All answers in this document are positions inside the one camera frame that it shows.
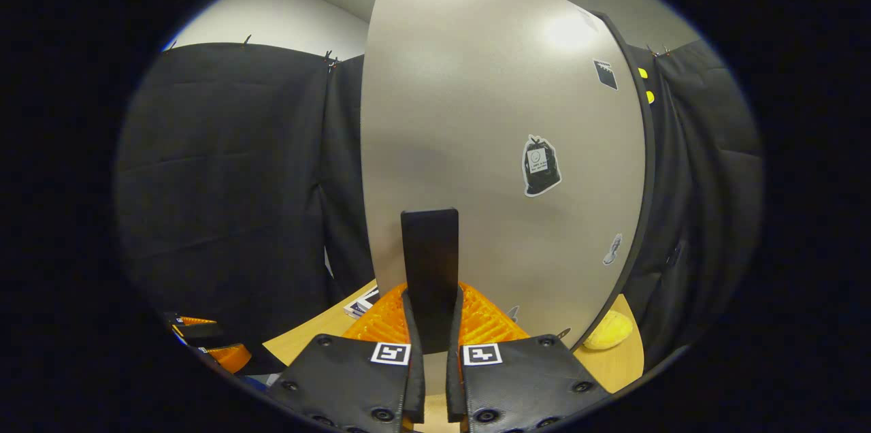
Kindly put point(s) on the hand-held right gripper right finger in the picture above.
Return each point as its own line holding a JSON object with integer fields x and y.
{"x": 454, "y": 378}

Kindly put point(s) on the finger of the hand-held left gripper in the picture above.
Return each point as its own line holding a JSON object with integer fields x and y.
{"x": 228, "y": 357}
{"x": 197, "y": 333}

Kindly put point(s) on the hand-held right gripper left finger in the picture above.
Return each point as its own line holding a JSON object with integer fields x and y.
{"x": 415, "y": 378}

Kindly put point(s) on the beige cabinet door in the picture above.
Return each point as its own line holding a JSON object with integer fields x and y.
{"x": 476, "y": 113}

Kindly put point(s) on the dark grey cabinet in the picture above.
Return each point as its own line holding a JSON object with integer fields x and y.
{"x": 650, "y": 147}

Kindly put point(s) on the black backdrop cloth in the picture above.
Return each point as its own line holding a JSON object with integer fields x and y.
{"x": 224, "y": 181}

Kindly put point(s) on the yellow sponge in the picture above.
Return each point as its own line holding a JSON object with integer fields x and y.
{"x": 607, "y": 331}

